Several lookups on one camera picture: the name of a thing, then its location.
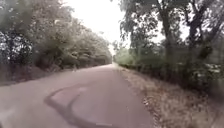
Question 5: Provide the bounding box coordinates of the dry grass verge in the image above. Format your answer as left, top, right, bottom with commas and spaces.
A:
113, 63, 224, 128

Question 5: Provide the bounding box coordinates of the dirt verge with leaves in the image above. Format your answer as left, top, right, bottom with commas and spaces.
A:
0, 63, 101, 88

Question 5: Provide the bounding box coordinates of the row of trees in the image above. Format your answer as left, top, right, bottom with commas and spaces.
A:
0, 0, 113, 81
112, 0, 224, 101

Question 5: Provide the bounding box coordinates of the grey asphalt road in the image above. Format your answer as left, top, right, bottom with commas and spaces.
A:
0, 63, 158, 128

